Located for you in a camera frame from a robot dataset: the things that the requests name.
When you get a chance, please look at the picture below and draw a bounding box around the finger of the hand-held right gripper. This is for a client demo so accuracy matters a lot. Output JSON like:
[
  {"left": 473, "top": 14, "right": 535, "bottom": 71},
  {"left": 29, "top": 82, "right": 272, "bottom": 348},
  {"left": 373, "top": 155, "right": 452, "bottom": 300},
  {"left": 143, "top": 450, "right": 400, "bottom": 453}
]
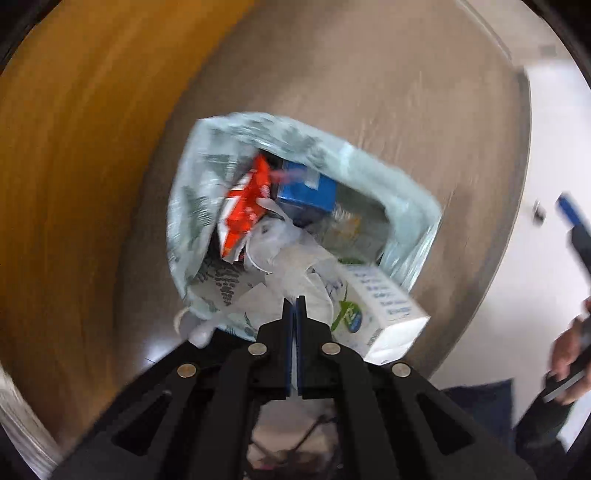
[{"left": 555, "top": 193, "right": 591, "bottom": 292}]

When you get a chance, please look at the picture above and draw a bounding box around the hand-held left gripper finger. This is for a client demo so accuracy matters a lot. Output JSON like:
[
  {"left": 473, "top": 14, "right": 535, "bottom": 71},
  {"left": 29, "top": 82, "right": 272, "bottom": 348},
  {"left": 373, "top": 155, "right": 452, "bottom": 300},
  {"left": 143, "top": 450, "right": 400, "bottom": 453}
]
[
  {"left": 51, "top": 299, "right": 294, "bottom": 480},
  {"left": 295, "top": 295, "right": 536, "bottom": 480}
]

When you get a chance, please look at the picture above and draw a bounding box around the clear plastic bag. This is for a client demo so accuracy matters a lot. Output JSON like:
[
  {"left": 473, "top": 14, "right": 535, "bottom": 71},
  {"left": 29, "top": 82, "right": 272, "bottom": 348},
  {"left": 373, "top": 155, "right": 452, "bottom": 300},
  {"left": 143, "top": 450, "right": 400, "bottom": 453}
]
[{"left": 244, "top": 216, "right": 339, "bottom": 326}]

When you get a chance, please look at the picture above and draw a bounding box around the white milk carton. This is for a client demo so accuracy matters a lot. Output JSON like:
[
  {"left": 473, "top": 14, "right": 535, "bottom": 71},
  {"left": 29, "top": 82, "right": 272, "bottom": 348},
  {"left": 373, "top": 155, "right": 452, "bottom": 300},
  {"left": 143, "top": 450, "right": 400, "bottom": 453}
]
[{"left": 330, "top": 262, "right": 431, "bottom": 366}]

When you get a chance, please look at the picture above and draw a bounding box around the patterned light green trash bag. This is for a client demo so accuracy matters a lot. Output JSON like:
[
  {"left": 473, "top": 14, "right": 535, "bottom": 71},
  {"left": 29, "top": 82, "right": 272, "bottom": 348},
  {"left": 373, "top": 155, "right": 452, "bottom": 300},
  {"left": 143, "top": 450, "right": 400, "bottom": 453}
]
[{"left": 166, "top": 112, "right": 443, "bottom": 348}]

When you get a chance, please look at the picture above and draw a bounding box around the person's right hand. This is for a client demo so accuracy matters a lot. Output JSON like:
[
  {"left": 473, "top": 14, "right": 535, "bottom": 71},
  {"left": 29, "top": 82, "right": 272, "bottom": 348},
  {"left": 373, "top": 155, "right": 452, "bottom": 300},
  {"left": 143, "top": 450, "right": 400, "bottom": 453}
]
[{"left": 551, "top": 298, "right": 591, "bottom": 406}]

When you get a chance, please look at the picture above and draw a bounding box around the dark blue cloth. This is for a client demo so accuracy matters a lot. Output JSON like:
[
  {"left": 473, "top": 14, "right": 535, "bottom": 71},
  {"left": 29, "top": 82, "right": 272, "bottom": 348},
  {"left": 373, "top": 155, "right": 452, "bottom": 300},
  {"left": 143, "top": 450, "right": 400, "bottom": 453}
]
[{"left": 442, "top": 377, "right": 516, "bottom": 440}]

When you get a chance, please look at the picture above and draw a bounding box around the red and white snack packet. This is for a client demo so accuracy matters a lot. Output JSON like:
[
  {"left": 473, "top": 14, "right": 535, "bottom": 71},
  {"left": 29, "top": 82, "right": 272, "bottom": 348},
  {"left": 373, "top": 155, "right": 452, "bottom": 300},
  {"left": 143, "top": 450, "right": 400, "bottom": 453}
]
[{"left": 217, "top": 154, "right": 273, "bottom": 264}]

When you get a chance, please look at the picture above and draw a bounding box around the blue box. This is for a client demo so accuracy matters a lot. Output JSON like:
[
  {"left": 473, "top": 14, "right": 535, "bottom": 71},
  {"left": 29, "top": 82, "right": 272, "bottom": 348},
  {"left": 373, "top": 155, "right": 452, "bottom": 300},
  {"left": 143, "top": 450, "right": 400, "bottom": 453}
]
[{"left": 276, "top": 161, "right": 337, "bottom": 219}]

